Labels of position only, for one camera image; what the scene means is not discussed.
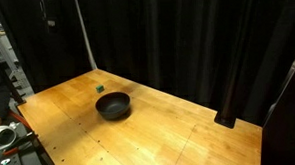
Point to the small green block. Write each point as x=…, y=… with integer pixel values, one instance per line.
x=100, y=88

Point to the white diagonal pole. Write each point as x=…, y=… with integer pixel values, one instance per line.
x=84, y=34

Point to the black curtain backdrop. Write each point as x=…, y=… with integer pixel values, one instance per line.
x=181, y=47

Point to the black metal post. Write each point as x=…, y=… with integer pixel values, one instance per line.
x=254, y=76

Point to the black perforated side table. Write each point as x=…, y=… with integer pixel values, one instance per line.
x=30, y=153

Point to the white headset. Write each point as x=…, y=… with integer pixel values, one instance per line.
x=7, y=136

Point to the red handled tool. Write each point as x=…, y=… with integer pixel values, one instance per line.
x=14, y=147

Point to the dark panel with metal edge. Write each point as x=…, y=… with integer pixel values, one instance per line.
x=278, y=135

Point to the dark grey bowl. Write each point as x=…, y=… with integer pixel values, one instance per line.
x=113, y=105

